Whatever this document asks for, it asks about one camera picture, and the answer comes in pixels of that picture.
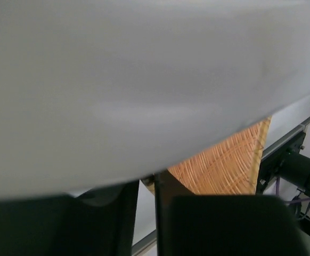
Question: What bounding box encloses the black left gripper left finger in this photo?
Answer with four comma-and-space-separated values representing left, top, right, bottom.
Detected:
0, 182, 139, 255

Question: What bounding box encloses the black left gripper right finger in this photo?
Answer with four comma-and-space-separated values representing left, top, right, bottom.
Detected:
154, 173, 300, 255

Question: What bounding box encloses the woven bamboo fan tray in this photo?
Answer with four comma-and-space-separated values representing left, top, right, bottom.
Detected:
140, 115, 272, 197

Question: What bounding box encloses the translucent white plastic bin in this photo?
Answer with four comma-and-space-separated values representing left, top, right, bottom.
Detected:
0, 1, 310, 200

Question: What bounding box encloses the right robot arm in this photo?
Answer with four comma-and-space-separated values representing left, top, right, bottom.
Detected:
256, 131, 310, 197

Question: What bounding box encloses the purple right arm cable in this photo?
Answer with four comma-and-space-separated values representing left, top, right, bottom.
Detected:
276, 177, 310, 214

